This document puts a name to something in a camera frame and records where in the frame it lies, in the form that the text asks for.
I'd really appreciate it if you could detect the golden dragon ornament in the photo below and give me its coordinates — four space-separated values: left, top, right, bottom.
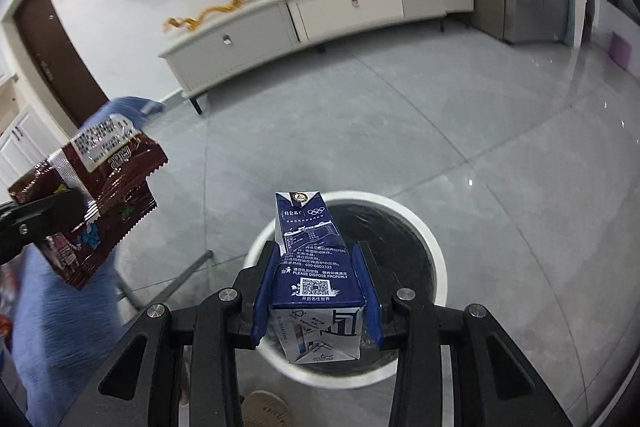
162 0 273 32

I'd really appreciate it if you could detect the white round trash bin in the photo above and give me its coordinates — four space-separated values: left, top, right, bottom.
241 190 447 390

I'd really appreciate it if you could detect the beige slipper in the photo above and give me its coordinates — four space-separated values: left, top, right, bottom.
241 389 291 427

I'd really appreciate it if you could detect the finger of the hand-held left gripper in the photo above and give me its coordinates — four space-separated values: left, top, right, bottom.
0 189 97 264

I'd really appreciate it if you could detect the white floor cabinet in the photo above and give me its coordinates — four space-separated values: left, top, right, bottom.
0 104 51 180

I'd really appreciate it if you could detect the white television cabinet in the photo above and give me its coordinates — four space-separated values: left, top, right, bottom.
157 0 475 115

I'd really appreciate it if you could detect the dark brown door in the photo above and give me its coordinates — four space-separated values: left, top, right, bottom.
12 0 110 128

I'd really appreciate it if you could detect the blue and white milk carton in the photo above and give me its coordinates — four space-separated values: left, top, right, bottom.
270 191 367 364

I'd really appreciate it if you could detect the blue towel blanket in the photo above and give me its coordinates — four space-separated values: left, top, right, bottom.
7 96 167 427

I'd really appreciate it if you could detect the purple plastic bin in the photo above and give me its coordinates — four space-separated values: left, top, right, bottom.
609 33 636 70

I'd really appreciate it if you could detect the dark red snack packet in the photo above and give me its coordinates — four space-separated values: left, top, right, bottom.
7 114 168 290

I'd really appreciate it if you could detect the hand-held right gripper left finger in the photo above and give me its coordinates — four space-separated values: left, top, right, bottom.
55 241 280 427

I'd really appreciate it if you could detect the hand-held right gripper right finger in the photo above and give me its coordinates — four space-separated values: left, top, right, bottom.
351 241 576 427

